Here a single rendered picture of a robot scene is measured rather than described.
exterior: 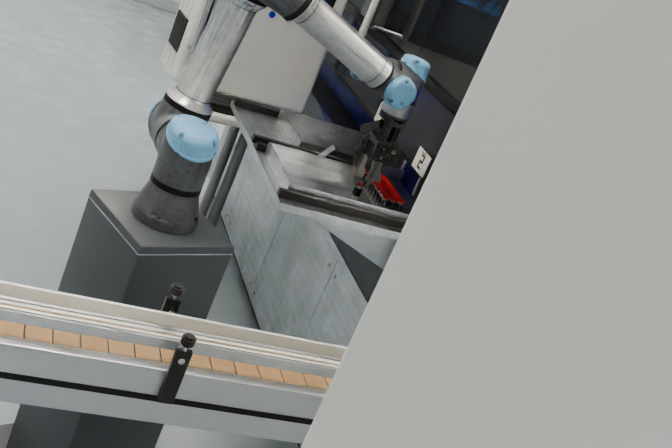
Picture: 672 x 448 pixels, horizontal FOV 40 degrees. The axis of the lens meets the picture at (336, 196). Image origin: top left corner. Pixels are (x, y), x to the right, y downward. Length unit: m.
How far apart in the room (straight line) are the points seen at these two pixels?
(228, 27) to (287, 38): 1.07
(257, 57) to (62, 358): 1.95
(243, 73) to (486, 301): 2.58
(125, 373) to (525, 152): 0.86
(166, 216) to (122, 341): 0.74
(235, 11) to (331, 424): 1.43
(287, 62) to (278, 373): 1.86
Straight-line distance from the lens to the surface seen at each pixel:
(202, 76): 2.08
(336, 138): 2.83
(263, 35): 3.08
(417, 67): 2.24
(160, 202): 2.02
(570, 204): 0.52
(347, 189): 2.44
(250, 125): 2.64
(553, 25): 0.59
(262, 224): 3.47
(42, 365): 1.30
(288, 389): 1.39
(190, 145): 1.97
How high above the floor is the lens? 1.66
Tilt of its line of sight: 19 degrees down
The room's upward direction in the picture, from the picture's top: 23 degrees clockwise
